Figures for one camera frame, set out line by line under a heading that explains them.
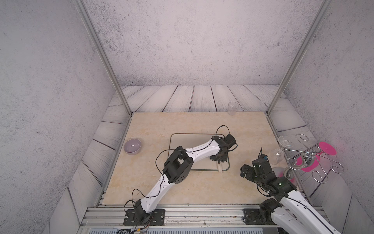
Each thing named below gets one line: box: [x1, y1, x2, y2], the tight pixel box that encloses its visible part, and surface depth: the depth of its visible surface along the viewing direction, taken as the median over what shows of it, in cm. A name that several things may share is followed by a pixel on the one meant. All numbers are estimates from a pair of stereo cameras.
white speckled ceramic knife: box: [216, 161, 223, 174], surface depth 91 cm
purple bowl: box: [123, 137, 142, 156], surface depth 98 cm
